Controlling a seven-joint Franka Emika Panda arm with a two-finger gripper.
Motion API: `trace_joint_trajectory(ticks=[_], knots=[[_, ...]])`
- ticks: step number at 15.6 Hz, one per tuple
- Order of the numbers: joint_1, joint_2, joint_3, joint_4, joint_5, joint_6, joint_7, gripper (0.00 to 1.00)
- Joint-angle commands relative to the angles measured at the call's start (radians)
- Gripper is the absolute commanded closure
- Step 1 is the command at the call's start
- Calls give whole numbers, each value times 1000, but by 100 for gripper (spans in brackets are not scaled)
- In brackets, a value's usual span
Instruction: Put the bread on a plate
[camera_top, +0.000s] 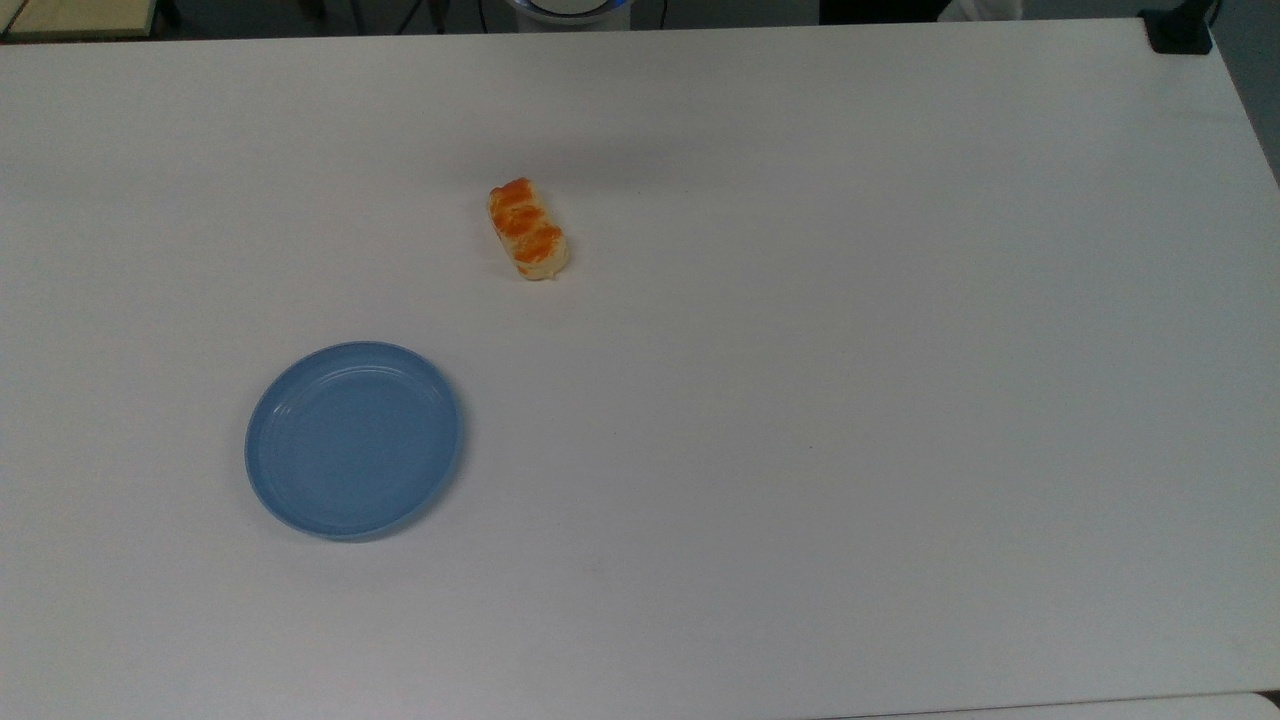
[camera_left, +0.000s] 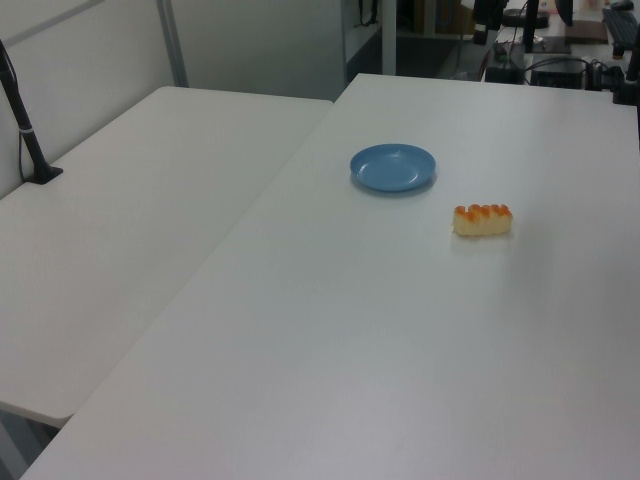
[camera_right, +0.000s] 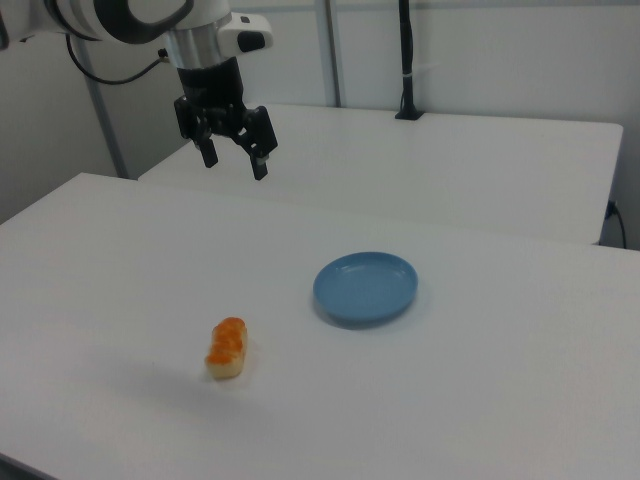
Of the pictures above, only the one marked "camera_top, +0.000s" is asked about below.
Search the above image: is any orange glazed bread piece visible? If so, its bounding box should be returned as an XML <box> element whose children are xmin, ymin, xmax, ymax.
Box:
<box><xmin>487</xmin><ymin>177</ymin><xmax>572</xmax><ymax>282</ymax></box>

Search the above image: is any blue round plate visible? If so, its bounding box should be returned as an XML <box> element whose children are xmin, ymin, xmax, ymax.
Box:
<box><xmin>244</xmin><ymin>341</ymin><xmax>464</xmax><ymax>543</ymax></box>

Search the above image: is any black table clamp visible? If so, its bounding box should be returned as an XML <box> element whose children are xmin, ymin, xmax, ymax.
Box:
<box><xmin>1140</xmin><ymin>0</ymin><xmax>1219</xmax><ymax>56</ymax></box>

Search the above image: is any light wooden table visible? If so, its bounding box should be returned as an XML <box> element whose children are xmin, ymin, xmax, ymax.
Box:
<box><xmin>0</xmin><ymin>0</ymin><xmax>161</xmax><ymax>42</ymax></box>

